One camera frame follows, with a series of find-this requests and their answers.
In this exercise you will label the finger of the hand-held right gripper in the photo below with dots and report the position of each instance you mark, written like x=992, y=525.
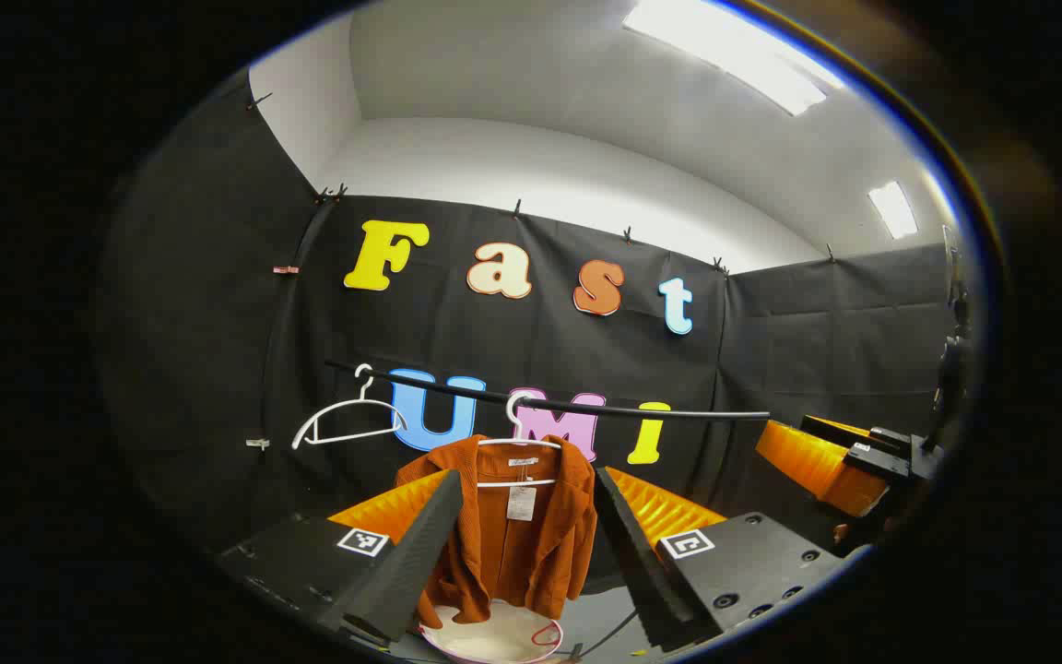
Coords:
x=812, y=466
x=840, y=429

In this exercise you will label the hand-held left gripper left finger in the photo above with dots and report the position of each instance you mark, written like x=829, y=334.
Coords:
x=416, y=553

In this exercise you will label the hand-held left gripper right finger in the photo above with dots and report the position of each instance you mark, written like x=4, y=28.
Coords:
x=637, y=553

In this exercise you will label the white laundry hamper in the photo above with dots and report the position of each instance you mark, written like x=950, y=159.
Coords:
x=494, y=638

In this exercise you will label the black clothes rack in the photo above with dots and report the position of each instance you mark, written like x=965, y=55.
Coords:
x=678, y=412

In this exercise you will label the white clothes hanger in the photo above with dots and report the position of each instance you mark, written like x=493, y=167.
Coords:
x=344, y=406
x=519, y=444

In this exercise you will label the white paper garment tag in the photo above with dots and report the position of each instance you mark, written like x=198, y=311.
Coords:
x=521, y=503

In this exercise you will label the small ceiling light panel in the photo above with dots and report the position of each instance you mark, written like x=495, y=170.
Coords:
x=892, y=210

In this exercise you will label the black backdrop cloth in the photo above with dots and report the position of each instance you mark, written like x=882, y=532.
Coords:
x=264, y=323

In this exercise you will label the large ceiling light panel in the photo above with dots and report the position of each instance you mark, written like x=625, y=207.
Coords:
x=734, y=51

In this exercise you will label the black camera on stand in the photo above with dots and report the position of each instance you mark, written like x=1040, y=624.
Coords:
x=953, y=369

